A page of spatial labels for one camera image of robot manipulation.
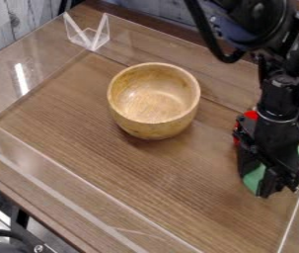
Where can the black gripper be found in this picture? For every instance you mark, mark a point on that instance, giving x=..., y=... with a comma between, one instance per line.
x=274, y=145

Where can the green rectangular block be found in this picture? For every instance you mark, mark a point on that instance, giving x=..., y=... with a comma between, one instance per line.
x=252, y=178

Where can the light wooden bowl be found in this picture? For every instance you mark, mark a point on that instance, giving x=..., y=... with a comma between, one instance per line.
x=154, y=98

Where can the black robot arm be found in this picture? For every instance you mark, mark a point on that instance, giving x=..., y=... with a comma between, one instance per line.
x=260, y=28

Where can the red plush strawberry toy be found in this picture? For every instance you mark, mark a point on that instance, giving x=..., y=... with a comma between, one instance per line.
x=244, y=124

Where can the black metal table leg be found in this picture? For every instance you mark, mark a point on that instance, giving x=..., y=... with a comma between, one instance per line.
x=19, y=227

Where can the clear acrylic corner bracket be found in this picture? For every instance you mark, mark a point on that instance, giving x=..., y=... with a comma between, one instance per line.
x=88, y=38

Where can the clear acrylic tray wall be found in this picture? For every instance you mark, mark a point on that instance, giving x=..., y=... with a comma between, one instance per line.
x=93, y=221

